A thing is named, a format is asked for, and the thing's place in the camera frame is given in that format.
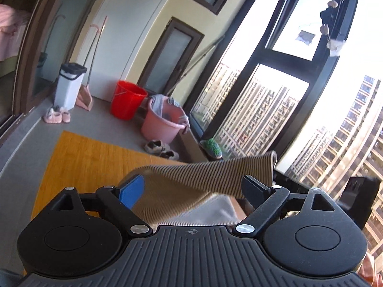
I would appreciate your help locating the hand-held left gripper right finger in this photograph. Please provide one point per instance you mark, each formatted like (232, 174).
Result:
(255, 187)

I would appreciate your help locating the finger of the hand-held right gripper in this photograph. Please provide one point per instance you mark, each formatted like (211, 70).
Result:
(291, 182)

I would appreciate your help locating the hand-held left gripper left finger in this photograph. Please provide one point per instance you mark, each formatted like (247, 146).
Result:
(131, 192)

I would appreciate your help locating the striped knit sweater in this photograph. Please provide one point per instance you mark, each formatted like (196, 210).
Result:
(191, 182)

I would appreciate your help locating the grey clothes in basin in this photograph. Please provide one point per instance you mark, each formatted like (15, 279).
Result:
(163, 104)

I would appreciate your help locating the worn grey shoe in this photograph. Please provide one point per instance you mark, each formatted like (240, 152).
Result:
(170, 155)
(155, 146)

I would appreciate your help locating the green scrub brush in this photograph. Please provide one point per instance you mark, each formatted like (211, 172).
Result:
(211, 148)

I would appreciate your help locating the pink plastic basin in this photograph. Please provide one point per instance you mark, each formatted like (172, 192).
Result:
(160, 127)

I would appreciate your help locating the black framed window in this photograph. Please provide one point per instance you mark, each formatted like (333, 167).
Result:
(269, 95)

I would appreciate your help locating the red plastic bucket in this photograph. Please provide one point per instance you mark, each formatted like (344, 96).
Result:
(127, 100)

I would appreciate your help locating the pink fluffy slipper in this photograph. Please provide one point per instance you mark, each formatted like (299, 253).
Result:
(51, 116)
(65, 116)

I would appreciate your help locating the pink dustpan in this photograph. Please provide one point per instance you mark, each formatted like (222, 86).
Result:
(85, 97)

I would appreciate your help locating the white trash bin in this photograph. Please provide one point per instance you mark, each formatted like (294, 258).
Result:
(68, 86)

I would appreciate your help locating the mop pole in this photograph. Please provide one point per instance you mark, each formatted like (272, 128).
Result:
(194, 61)

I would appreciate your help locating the white hanging cloth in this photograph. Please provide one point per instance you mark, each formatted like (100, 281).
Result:
(335, 47)

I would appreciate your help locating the brown framed glass door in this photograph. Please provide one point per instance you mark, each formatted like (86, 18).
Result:
(169, 55)

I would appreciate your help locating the black hanging clip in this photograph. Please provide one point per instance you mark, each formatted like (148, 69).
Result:
(327, 15)

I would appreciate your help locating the pink floral blanket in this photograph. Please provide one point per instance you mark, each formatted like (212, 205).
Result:
(12, 24)

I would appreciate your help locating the brown sliding door frame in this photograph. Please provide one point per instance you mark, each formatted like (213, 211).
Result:
(30, 50)

